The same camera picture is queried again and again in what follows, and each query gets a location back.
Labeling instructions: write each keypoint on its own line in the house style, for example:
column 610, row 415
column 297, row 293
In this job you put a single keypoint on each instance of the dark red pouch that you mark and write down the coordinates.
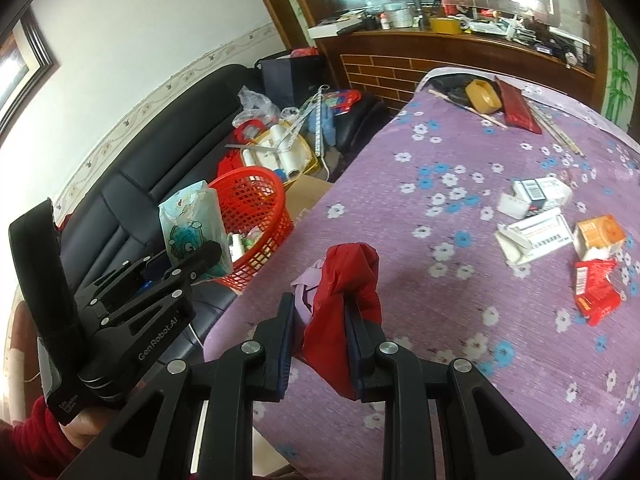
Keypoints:
column 516, row 110

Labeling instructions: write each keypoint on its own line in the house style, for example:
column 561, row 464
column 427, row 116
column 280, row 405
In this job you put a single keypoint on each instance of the black leather sofa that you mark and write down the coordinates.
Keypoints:
column 118, row 218

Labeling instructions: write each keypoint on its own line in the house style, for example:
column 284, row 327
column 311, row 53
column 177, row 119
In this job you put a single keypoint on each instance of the orange small box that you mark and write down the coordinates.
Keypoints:
column 598, row 238

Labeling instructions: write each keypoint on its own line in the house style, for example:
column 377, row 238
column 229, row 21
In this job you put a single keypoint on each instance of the blue cloth bundle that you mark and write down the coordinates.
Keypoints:
column 327, row 126

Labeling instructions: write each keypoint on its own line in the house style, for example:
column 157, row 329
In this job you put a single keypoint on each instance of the red plastic mesh basket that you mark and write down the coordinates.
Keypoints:
column 252, row 201

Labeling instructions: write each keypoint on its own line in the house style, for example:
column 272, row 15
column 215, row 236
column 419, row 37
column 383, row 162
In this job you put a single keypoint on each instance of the yellow tape roll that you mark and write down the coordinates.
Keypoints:
column 483, row 97

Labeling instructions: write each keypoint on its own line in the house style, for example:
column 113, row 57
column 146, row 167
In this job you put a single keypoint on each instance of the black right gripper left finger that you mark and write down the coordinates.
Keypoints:
column 196, row 419

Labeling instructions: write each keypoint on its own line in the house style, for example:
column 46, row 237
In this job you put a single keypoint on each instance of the framed wall picture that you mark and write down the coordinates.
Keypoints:
column 26, row 63

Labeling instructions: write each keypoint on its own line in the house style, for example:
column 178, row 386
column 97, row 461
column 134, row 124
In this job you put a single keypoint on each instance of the yellow basin with rolls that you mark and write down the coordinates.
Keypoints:
column 284, row 152

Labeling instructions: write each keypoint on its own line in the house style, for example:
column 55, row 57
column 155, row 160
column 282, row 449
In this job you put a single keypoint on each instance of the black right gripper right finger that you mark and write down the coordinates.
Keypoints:
column 442, row 420

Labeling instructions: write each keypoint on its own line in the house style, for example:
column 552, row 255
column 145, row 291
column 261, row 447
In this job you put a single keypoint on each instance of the dark blue paper bag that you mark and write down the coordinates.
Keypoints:
column 289, row 81

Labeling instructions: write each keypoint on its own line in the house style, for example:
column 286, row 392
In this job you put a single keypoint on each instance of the small white barcode box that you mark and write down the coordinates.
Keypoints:
column 533, row 196

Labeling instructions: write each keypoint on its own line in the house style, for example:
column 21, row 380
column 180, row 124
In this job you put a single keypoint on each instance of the person's left hand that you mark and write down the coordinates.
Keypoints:
column 88, row 424

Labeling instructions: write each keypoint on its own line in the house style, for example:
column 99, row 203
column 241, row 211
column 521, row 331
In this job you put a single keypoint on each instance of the purple floral tablecloth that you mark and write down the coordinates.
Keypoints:
column 424, row 194

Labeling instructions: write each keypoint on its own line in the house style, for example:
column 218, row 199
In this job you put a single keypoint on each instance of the red wrapper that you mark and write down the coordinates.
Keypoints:
column 347, row 276

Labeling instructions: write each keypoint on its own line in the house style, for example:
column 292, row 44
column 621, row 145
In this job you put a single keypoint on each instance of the wooden counter cabinet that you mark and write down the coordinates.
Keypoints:
column 390, row 63

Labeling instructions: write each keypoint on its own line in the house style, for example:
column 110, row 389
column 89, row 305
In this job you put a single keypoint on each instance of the long white medicine box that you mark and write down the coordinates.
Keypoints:
column 534, row 237

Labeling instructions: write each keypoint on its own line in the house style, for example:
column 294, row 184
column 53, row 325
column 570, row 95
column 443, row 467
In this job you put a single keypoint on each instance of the torn red carton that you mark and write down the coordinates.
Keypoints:
column 595, row 295

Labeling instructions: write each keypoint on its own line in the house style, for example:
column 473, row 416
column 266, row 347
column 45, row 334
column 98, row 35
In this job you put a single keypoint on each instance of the clear plastic bag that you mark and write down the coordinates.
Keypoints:
column 256, row 106

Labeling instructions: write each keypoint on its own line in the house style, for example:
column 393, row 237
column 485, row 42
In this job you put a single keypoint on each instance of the teal cartoon tissue pack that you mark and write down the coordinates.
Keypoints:
column 191, row 217

